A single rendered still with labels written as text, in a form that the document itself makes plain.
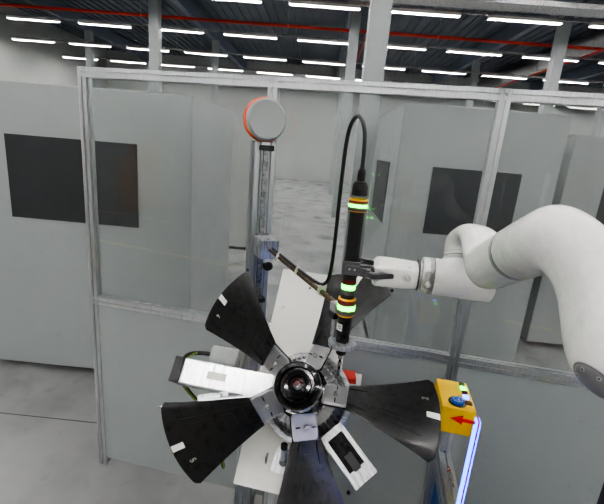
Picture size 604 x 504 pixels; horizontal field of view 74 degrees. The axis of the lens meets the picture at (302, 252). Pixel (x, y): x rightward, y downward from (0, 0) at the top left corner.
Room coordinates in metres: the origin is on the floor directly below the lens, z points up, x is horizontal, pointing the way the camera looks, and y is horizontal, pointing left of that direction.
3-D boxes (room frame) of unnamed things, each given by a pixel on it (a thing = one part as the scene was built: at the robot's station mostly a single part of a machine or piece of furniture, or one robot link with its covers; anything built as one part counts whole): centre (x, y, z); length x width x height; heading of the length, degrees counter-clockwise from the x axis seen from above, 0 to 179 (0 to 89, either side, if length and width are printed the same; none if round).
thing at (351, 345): (0.92, -0.11, 1.37); 0.09 x 0.07 x 0.10; 24
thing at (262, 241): (1.48, 0.14, 1.42); 0.10 x 0.07 x 0.08; 24
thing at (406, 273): (0.89, -0.22, 1.53); 0.11 x 0.10 x 0.07; 80
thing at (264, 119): (1.56, 0.18, 1.88); 0.17 x 0.15 x 0.16; 79
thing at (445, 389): (1.13, -0.53, 1.02); 0.16 x 0.10 x 0.11; 169
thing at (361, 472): (0.93, -0.17, 0.98); 0.20 x 0.16 x 0.20; 169
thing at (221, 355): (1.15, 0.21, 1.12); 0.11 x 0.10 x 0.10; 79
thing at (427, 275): (0.88, -0.29, 1.53); 0.09 x 0.03 x 0.08; 170
